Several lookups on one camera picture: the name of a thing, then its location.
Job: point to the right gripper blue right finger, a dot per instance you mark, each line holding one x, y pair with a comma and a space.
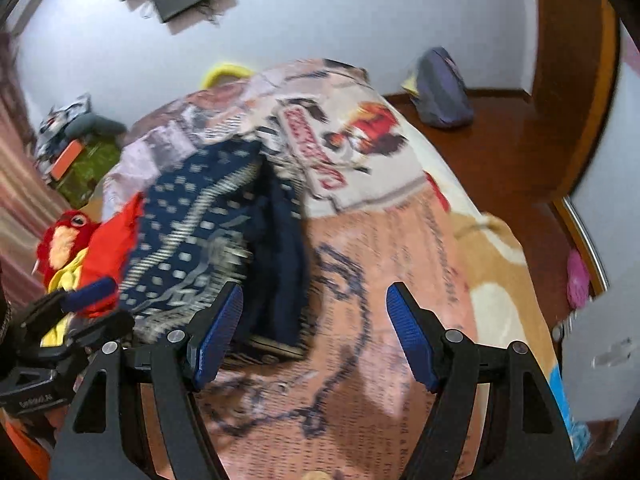
405, 315

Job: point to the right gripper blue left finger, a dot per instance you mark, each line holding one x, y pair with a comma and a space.
211, 331

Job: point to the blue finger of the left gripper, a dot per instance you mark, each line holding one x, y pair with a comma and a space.
87, 296

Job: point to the navy patterned hooded sweater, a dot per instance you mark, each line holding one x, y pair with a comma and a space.
222, 215

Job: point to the red garment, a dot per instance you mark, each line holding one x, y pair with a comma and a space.
110, 246

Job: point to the red parrot plush toy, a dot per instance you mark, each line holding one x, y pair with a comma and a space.
62, 241

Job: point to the striped brown curtain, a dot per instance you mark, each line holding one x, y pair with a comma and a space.
28, 206

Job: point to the printed newspaper pattern bedspread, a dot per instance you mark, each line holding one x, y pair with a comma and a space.
378, 205

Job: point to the orange shoe box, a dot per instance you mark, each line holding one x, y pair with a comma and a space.
66, 159

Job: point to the pink slipper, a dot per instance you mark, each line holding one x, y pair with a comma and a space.
578, 281

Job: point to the grey green pillow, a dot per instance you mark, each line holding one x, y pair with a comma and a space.
91, 124

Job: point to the grey blue backpack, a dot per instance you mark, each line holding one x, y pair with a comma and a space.
442, 101

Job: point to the yellow headboard cushion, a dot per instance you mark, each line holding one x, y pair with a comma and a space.
223, 73

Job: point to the wooden wardrobe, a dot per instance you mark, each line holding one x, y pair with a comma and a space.
578, 52

